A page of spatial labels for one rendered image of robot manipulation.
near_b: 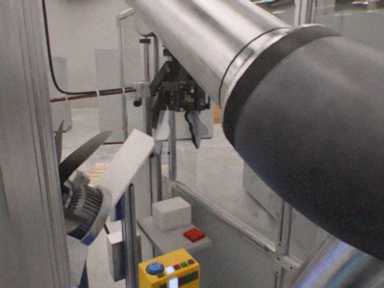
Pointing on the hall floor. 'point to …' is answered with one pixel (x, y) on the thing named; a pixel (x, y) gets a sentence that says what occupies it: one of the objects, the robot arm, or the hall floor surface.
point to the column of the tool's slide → (153, 181)
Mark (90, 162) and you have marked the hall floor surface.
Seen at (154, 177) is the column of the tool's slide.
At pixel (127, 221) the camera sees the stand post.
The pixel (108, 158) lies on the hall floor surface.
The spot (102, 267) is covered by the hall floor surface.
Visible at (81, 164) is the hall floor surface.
